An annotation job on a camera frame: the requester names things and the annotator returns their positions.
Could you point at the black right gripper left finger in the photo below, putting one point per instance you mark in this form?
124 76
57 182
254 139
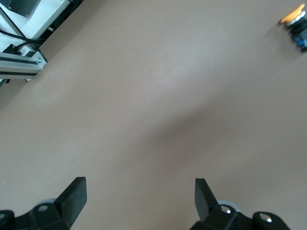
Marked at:
69 203

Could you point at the aluminium frame profile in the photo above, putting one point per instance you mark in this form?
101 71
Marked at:
21 63

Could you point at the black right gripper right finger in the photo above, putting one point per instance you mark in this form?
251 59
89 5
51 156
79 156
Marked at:
206 206

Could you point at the dark grey metal plate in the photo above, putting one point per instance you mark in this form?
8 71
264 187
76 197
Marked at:
22 6

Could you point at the yellow mushroom push button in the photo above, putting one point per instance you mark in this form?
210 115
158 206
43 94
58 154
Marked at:
297 26

